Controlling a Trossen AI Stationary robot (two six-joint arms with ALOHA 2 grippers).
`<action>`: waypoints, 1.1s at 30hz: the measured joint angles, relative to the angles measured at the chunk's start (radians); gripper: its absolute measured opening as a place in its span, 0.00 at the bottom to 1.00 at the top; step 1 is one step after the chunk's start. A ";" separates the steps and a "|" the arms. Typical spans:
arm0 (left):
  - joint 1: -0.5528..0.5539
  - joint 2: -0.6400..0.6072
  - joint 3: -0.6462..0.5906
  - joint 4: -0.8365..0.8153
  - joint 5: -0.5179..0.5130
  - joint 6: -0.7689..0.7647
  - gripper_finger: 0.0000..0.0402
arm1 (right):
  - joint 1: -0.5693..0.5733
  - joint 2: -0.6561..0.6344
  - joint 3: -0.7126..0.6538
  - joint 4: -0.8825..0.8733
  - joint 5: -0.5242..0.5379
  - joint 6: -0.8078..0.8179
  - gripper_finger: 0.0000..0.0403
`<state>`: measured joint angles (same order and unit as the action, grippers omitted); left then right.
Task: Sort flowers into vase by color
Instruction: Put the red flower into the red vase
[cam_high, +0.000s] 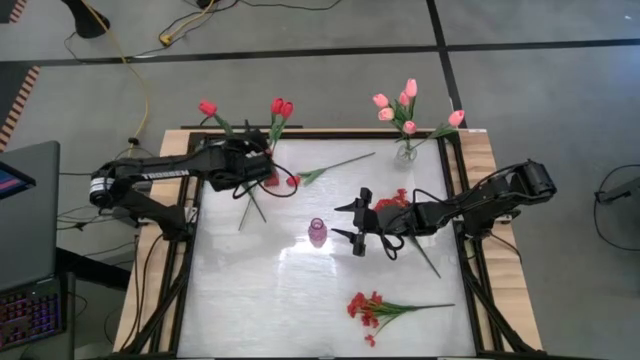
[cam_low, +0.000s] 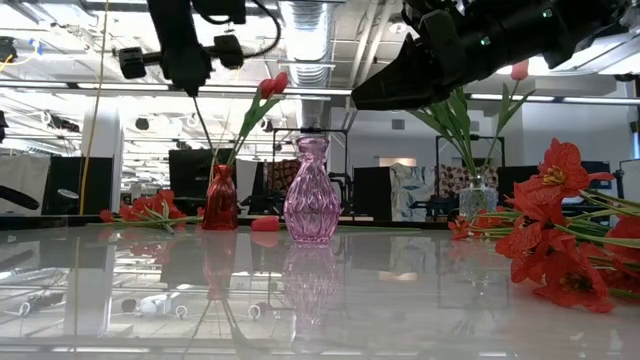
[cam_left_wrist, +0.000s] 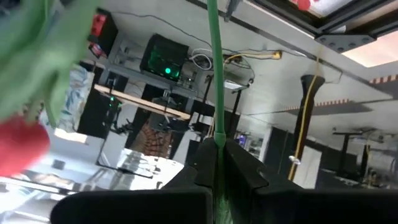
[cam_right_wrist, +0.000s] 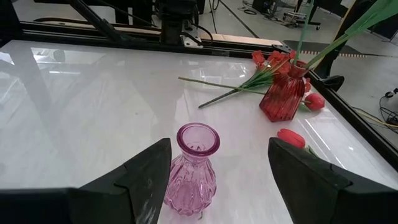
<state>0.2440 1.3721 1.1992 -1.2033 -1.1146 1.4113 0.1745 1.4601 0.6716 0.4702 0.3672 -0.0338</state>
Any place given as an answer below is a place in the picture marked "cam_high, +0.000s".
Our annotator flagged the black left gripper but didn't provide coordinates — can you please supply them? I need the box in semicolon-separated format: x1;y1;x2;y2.
207;132;275;191

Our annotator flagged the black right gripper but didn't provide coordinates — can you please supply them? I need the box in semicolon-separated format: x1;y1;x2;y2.
331;187;454;258

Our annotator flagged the purple glass vase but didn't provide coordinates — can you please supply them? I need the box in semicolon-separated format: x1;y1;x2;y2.
307;217;329;250

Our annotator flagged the pink artificial tulip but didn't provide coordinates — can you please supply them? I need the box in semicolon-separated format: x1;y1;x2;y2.
398;91;412;146
372;93;409;146
402;120;418;149
377;107;409;146
409;109;466;150
403;78;419;146

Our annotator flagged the clear glass vase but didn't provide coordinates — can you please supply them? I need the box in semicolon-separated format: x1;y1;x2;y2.
393;142;419;171

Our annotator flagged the thin black bar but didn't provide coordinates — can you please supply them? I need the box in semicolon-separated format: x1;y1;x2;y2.
179;124;304;131

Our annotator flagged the black desk beam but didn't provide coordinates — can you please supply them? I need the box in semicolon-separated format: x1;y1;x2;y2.
54;247;132;291

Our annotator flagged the black stand base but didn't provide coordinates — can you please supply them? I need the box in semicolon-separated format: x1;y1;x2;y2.
59;0;111;40

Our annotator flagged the grey laptop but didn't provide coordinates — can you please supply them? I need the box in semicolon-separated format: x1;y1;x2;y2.
0;141;69;354

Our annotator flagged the dark tilted screen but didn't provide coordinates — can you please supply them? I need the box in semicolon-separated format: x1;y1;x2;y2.
0;160;37;201

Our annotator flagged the grey stand leg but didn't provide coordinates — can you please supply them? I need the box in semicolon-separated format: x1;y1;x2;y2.
597;175;640;204

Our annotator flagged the black metal table frame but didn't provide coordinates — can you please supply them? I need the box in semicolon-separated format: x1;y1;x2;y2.
130;130;532;360

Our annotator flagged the yellow floor cable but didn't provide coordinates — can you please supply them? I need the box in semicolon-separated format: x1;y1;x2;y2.
79;0;152;169

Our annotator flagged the yellow plug cable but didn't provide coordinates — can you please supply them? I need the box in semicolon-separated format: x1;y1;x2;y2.
158;0;217;47

